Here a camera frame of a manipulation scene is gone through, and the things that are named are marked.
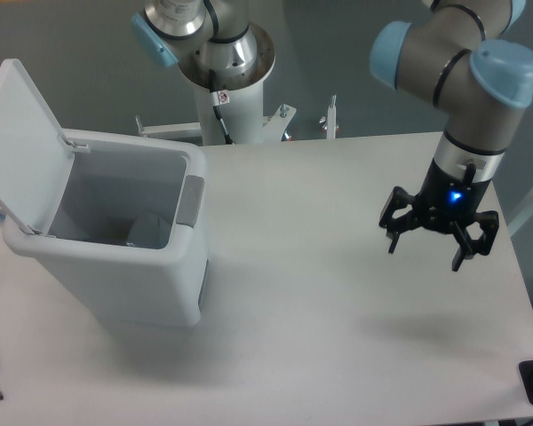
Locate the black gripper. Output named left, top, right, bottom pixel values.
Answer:
left=378, top=161, right=499, bottom=272

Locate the clear plastic water bottle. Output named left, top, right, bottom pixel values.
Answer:
left=125, top=210, right=171, bottom=249

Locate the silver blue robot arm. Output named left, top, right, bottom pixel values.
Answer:
left=131, top=1, right=533, bottom=269

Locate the white trash can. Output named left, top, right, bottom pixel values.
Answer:
left=0, top=59, right=209, bottom=327

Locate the white bracket with bolt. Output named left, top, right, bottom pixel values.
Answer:
left=319, top=94, right=339, bottom=139

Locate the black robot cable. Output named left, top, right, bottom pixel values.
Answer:
left=207, top=68, right=236, bottom=146

